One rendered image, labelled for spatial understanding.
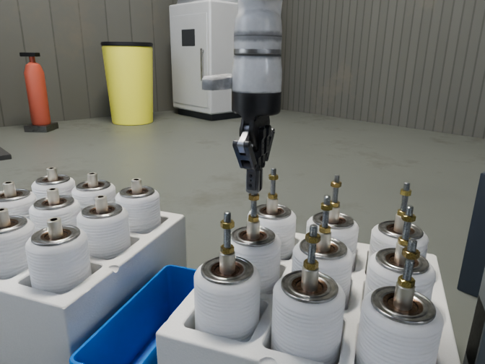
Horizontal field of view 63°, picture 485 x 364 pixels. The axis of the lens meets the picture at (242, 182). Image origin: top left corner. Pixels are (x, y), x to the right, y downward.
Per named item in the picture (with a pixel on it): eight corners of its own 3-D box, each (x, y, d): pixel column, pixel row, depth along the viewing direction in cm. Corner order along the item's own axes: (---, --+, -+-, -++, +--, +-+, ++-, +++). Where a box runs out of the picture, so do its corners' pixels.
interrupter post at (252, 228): (252, 243, 66) (252, 224, 65) (242, 237, 67) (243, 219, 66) (263, 238, 67) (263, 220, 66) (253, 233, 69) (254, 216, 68)
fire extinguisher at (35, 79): (53, 126, 303) (43, 52, 286) (64, 130, 286) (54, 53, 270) (19, 129, 287) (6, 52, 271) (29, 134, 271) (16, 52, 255)
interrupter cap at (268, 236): (250, 253, 62) (250, 249, 62) (221, 236, 68) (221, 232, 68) (284, 240, 67) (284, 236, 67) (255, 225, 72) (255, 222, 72)
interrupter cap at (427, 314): (425, 336, 44) (426, 331, 44) (360, 309, 49) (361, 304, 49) (442, 305, 50) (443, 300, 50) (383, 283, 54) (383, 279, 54)
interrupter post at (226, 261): (228, 278, 55) (228, 257, 54) (215, 272, 57) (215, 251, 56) (239, 271, 57) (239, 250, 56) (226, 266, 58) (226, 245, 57)
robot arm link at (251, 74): (224, 87, 66) (224, 48, 65) (289, 89, 62) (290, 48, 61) (198, 91, 58) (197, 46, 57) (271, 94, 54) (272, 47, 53)
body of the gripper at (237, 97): (271, 89, 55) (269, 156, 57) (288, 85, 62) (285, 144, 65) (221, 87, 57) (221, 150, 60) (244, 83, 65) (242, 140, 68)
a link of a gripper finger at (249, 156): (233, 137, 57) (243, 159, 62) (229, 148, 56) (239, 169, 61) (250, 139, 56) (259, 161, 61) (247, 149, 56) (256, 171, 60)
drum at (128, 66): (142, 117, 351) (137, 42, 332) (166, 123, 324) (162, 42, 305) (99, 121, 326) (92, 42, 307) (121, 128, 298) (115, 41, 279)
